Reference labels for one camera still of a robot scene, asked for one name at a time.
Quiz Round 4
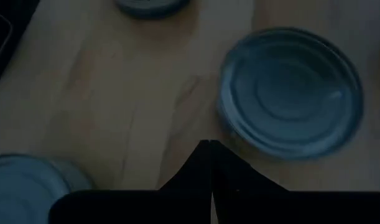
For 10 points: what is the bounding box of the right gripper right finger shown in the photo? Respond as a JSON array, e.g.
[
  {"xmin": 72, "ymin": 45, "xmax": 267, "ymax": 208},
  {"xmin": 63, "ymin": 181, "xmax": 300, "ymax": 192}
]
[{"xmin": 211, "ymin": 140, "xmax": 289, "ymax": 191}]

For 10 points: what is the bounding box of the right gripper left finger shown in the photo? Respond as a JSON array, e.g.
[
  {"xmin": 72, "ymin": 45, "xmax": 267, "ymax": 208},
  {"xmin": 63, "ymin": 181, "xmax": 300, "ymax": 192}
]
[{"xmin": 158, "ymin": 139, "xmax": 213, "ymax": 191}]

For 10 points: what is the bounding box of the gold lid blue label can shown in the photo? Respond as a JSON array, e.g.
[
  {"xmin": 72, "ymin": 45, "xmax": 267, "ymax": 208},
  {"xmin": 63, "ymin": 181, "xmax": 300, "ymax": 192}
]
[{"xmin": 0, "ymin": 153, "xmax": 93, "ymax": 224}]

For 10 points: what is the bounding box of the silver lid green label can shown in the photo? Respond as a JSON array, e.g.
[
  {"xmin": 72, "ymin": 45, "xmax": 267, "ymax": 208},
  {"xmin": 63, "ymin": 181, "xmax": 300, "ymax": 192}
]
[
  {"xmin": 114, "ymin": 0, "xmax": 191, "ymax": 20},
  {"xmin": 216, "ymin": 27, "xmax": 364, "ymax": 161}
]

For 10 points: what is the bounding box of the black aluminium table frame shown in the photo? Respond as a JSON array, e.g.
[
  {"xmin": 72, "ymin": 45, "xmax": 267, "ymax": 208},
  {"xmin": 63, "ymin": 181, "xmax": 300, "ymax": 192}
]
[{"xmin": 0, "ymin": 0, "xmax": 40, "ymax": 94}]

